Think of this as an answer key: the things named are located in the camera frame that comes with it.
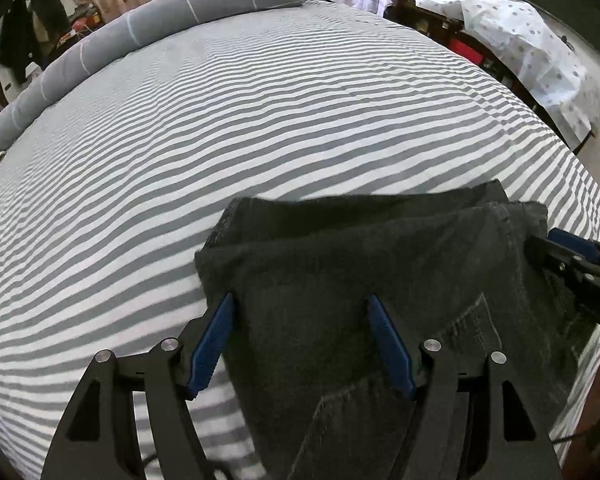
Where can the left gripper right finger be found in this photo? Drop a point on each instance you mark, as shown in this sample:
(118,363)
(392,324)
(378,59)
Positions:
(464,426)

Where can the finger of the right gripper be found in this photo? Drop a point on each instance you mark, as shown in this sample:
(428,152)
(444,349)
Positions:
(587,249)

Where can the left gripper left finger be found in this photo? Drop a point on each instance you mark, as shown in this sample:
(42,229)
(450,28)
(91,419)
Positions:
(97,435)

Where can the black denim pants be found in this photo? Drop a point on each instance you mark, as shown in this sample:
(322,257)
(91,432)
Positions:
(334,297)

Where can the white dotted cover cloth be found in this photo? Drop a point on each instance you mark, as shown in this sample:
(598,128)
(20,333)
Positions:
(552,73)

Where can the grey white striped bedsheet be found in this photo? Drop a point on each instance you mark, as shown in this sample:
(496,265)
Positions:
(106,197)

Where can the grey rolled duvet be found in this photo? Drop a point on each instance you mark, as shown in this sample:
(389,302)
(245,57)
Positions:
(131,31)

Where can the hanging dark coats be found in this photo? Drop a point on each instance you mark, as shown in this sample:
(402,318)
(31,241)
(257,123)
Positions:
(30,30)

